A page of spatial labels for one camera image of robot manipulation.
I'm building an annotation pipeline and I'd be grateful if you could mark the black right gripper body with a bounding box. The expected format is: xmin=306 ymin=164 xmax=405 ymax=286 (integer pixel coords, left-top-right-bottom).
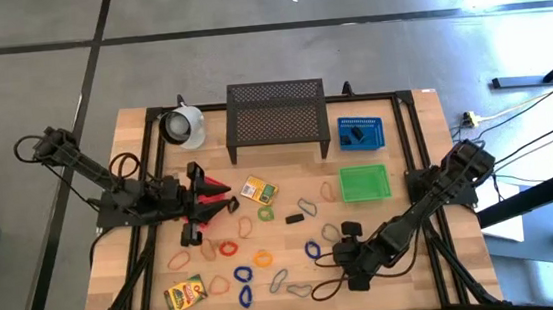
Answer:
xmin=331 ymin=217 xmax=388 ymax=294

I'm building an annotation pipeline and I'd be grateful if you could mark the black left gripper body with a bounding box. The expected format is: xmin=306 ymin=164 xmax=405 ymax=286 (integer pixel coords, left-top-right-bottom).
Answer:
xmin=154 ymin=161 xmax=212 ymax=248

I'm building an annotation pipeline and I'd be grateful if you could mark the red plastic basket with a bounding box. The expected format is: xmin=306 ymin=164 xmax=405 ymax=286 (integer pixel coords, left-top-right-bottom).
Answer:
xmin=177 ymin=173 xmax=237 ymax=234

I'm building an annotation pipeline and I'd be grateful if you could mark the red spiral coil band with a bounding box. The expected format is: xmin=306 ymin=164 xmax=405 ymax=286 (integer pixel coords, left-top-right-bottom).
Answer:
xmin=217 ymin=239 xmax=240 ymax=259

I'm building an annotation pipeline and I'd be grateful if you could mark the blue spiral coil band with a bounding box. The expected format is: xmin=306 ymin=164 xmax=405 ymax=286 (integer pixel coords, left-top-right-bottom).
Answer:
xmin=232 ymin=264 xmax=255 ymax=285
xmin=303 ymin=239 xmax=323 ymax=262
xmin=237 ymin=283 xmax=255 ymax=310

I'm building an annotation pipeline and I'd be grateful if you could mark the green spiral coil band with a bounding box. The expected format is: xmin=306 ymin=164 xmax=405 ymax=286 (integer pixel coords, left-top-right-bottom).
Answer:
xmin=256 ymin=204 xmax=276 ymax=224

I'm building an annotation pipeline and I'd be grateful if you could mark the yellow green card box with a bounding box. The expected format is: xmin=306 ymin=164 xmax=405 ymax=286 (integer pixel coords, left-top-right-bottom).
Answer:
xmin=238 ymin=172 xmax=281 ymax=209

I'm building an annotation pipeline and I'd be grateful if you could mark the yellow spiral coil band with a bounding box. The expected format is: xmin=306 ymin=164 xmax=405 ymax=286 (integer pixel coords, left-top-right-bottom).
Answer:
xmin=252 ymin=249 xmax=275 ymax=270

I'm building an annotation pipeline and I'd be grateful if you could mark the green plastic basket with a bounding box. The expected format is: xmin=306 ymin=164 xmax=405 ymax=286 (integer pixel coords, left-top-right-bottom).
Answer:
xmin=338 ymin=162 xmax=394 ymax=204

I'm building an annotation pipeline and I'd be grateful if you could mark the crayon box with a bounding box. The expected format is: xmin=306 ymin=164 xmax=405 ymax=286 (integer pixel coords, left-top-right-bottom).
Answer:
xmin=161 ymin=273 xmax=211 ymax=310

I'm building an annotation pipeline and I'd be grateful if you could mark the black mesh riser shelf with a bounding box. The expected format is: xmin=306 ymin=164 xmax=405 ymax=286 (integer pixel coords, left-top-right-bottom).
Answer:
xmin=220 ymin=75 xmax=334 ymax=169

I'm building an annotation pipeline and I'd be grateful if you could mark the blue plastic basket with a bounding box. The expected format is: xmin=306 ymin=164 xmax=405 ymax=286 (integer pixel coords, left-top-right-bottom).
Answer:
xmin=335 ymin=112 xmax=387 ymax=155

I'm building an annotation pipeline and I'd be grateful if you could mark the yellow power strip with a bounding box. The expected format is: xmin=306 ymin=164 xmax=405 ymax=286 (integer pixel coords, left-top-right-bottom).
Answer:
xmin=461 ymin=110 xmax=481 ymax=129

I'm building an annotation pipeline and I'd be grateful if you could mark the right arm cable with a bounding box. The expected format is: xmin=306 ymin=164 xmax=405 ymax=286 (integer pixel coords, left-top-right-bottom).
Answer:
xmin=307 ymin=245 xmax=423 ymax=303

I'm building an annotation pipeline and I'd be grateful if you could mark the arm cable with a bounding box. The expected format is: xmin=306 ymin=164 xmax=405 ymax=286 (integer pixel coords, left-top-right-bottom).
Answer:
xmin=307 ymin=245 xmax=423 ymax=303
xmin=12 ymin=125 xmax=146 ymax=219

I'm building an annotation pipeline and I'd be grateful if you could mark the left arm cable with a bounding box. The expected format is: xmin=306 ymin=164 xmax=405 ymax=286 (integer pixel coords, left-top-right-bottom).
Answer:
xmin=12 ymin=125 xmax=146 ymax=219

